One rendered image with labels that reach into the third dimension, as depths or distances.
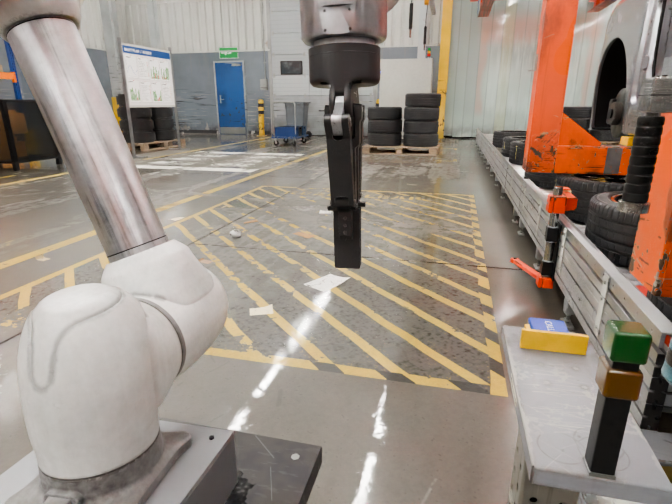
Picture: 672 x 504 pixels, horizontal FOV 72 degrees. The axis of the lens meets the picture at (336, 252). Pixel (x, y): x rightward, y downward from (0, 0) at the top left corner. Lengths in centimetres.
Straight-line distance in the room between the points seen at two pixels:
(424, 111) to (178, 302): 826
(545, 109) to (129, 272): 260
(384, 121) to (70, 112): 829
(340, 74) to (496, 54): 1316
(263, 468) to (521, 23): 1329
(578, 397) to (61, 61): 97
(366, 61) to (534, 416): 59
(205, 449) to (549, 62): 269
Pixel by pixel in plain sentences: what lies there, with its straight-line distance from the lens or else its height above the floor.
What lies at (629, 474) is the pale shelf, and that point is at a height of 45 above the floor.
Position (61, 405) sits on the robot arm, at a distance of 66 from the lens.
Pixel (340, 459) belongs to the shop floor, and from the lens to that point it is 136.
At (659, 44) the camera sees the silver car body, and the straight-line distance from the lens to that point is 320.
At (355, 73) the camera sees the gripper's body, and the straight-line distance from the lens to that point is 48.
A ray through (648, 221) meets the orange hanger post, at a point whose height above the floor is 66.
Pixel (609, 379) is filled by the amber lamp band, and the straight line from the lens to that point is 66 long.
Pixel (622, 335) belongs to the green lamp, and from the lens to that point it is 64.
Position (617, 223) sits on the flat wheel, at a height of 44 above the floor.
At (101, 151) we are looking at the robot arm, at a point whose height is 84.
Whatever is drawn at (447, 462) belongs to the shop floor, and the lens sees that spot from 139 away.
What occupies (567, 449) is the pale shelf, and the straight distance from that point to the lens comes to 78.
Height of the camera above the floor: 91
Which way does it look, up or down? 18 degrees down
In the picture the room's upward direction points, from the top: straight up
